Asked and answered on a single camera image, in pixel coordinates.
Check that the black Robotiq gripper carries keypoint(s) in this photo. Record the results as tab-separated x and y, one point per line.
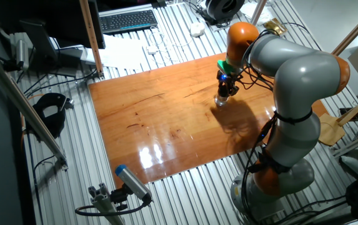
227	78

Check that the small clear glass jar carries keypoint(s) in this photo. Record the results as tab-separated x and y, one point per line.
220	101

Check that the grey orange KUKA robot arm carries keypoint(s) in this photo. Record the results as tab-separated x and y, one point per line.
303	78

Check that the white rounded plastic object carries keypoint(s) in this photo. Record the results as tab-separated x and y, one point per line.
197	29

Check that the gold foil packet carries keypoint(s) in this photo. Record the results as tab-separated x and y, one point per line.
275	26

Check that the white charger adapter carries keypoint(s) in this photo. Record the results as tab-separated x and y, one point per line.
151	50

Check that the bamboo cutting board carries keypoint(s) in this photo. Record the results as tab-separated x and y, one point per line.
331	131

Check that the white paper sheet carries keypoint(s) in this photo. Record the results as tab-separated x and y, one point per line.
119	53

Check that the black computer keyboard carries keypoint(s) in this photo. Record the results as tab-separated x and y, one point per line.
128	21

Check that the black flat phone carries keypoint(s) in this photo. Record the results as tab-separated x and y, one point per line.
352	114

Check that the wooden diagonal beam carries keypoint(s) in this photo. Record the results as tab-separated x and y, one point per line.
356	29

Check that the short aluminium profile stub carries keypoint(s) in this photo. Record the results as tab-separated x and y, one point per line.
103	206

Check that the black computer monitor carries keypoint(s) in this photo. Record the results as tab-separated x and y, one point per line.
57	22

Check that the grey monitor stand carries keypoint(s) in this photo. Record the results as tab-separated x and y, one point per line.
38	40

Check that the long diagonal aluminium beam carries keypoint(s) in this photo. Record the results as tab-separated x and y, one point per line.
25	106

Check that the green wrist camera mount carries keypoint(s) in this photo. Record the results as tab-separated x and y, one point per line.
225	67

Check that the thin pale upright post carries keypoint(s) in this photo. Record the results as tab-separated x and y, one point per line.
258	12

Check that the grey camera with blue cap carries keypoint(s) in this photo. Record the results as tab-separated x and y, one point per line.
133	184

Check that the aluminium profile rail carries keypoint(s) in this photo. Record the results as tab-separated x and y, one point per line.
356	142

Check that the upright frame post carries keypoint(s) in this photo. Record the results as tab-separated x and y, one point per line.
91	34

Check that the black camera ball mount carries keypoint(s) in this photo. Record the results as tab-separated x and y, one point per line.
119	197

